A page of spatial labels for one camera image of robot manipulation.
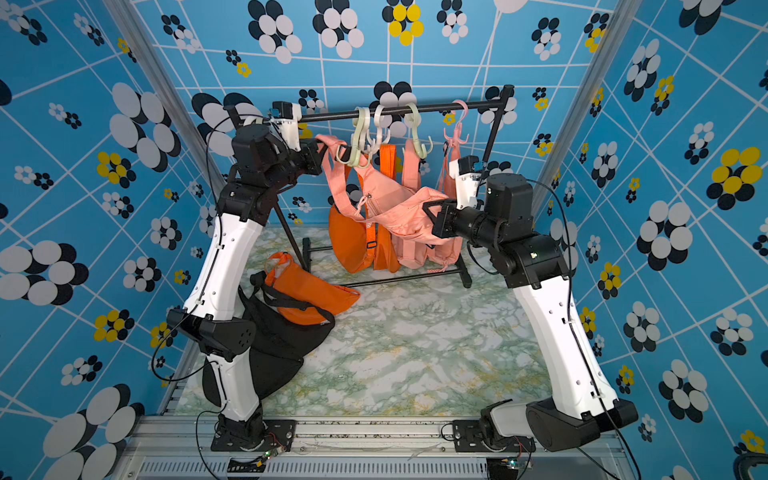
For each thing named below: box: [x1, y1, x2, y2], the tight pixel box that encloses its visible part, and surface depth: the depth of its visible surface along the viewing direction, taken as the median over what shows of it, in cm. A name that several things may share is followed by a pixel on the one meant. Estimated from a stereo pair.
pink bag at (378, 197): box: [315, 135, 451, 241], surface depth 70 cm
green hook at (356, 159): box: [336, 107, 365, 167], surface depth 66 cm
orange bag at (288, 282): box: [264, 252, 361, 326], surface depth 98 cm
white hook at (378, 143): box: [369, 104, 391, 155], surface depth 75 cm
